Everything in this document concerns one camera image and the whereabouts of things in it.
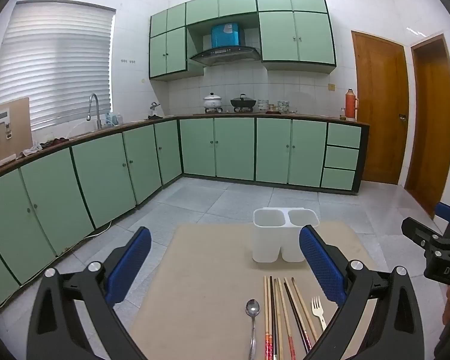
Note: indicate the plain bamboo chopstick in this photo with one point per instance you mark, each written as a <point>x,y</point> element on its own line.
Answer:
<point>303,307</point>
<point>277,315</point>

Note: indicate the stack of bowls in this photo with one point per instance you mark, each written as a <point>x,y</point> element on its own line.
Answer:
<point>263,105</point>

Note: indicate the metal kitchen faucet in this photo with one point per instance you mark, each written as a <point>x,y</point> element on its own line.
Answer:
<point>97,116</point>

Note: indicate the orange thermos flask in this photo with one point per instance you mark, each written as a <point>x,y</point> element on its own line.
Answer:
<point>350,105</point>

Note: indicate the white window blinds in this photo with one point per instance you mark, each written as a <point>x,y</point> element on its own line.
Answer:
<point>52,63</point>

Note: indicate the black range hood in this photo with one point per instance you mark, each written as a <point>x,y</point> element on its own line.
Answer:
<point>225,55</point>

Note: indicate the white two-compartment utensil holder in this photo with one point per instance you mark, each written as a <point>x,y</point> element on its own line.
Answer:
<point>266,240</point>

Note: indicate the white rag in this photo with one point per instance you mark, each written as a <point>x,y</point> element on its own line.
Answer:
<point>30,151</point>

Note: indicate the green drawer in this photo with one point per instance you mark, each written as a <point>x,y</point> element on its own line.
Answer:
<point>344,135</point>
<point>338,179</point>
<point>341,157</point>

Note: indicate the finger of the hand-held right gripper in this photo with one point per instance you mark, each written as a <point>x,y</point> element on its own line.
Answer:
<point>416,228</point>
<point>448,213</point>

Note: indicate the green kitchen base cabinets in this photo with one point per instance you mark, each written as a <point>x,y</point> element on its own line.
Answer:
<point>232,146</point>

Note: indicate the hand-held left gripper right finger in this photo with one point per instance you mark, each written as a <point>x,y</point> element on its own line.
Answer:
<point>322,266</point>

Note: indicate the black wok with lid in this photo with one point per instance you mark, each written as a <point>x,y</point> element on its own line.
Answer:
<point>243,102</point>

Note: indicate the metal kettle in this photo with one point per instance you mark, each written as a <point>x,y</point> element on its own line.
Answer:
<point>154,109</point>

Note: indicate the white cooking pot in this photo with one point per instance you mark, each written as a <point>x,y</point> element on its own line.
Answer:
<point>212,101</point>

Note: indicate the green wall cabinets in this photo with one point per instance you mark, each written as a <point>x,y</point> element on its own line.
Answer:
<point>311,37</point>

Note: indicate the gas stove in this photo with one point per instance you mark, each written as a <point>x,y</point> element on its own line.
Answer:
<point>213,110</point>

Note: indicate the glass jar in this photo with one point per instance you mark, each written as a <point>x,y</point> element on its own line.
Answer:
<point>342,113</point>

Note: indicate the bamboo chopstick floral red end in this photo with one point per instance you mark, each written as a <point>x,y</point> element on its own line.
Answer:
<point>266,307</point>

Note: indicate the metal spoon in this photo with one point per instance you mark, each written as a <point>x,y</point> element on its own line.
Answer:
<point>252,307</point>

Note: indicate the white plastic hardware set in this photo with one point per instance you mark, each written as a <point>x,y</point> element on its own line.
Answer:
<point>0,117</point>

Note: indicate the cream plastic fork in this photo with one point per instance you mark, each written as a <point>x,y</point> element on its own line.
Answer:
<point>317,307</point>

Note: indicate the black chopstick gold band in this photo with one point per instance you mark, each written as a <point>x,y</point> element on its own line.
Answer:
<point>271,307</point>
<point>294,311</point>

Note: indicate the blue wrapped hood chimney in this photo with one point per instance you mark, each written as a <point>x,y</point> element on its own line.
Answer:
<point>227,35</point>

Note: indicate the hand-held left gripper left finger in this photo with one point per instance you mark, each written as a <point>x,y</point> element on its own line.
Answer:
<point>129,266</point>

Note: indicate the plain wooden door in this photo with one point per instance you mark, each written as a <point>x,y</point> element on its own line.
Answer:
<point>431,127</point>

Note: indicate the plastic bottles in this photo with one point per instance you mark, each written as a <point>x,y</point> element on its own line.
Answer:
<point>113,119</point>

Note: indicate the dark rag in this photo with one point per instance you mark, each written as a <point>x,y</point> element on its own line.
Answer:
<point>54,143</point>

